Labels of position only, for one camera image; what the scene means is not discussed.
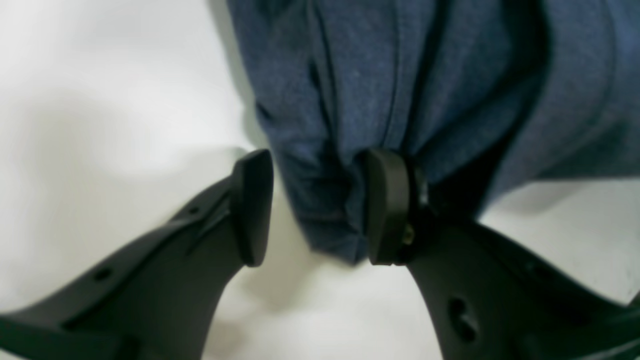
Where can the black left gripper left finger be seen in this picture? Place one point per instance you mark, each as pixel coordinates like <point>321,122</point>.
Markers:
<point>155,298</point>

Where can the dark blue T-shirt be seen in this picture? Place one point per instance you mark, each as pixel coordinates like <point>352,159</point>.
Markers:
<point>484,95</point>

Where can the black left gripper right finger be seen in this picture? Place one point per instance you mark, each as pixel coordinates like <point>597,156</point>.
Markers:
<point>488,297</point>

